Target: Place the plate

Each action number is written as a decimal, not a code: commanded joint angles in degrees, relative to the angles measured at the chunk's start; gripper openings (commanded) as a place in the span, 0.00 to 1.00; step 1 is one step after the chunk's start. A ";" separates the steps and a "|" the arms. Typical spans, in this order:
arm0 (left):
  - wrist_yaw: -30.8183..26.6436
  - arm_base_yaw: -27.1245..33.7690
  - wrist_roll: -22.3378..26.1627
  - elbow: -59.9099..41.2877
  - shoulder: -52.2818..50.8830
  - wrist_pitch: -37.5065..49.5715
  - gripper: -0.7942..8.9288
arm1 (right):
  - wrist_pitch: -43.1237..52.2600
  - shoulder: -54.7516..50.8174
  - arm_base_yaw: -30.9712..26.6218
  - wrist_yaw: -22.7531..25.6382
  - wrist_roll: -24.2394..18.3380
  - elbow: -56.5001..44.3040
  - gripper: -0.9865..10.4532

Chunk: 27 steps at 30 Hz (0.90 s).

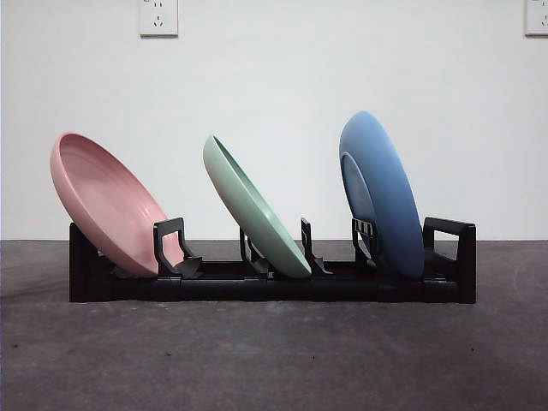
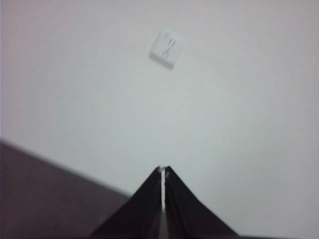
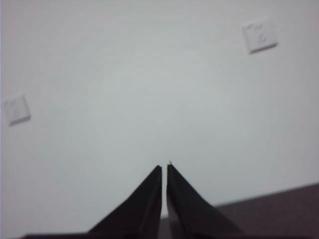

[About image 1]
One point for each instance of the pink plastic plate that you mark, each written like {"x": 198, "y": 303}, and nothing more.
{"x": 107, "y": 201}

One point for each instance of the blue plastic plate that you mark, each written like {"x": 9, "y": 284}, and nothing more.
{"x": 394, "y": 192}

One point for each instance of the green plastic plate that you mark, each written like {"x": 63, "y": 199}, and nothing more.
{"x": 240, "y": 201}

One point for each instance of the black plate rack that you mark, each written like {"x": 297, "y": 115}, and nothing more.
{"x": 257, "y": 292}

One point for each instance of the white wall socket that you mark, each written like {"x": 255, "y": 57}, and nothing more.
{"x": 158, "y": 19}
{"x": 537, "y": 19}

